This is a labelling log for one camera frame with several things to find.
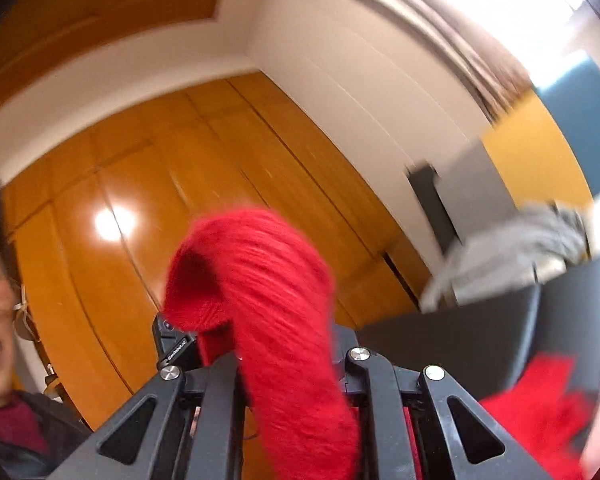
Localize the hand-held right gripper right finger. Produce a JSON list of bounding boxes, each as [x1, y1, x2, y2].
[[331, 326, 553, 480]]

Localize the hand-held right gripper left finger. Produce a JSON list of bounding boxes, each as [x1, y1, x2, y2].
[[47, 352, 261, 480]]

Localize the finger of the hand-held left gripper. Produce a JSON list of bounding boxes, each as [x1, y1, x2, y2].
[[151, 311, 197, 372]]

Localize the red knitted sweater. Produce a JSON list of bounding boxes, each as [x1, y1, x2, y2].
[[162, 207, 600, 480]]

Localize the grey clothes pile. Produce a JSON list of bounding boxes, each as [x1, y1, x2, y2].
[[420, 202, 593, 311]]

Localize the eyeglasses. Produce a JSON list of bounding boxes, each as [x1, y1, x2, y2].
[[0, 272, 38, 343]]

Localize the person's upper body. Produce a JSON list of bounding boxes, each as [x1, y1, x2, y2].
[[0, 390, 93, 480]]

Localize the orange wooden wardrobe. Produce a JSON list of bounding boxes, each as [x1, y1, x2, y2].
[[0, 72, 433, 480]]

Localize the grey yellow blue cushion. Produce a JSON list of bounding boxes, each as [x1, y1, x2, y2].
[[407, 52, 600, 251]]

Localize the patterned beige curtain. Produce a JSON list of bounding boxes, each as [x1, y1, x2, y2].
[[275, 0, 536, 121]]

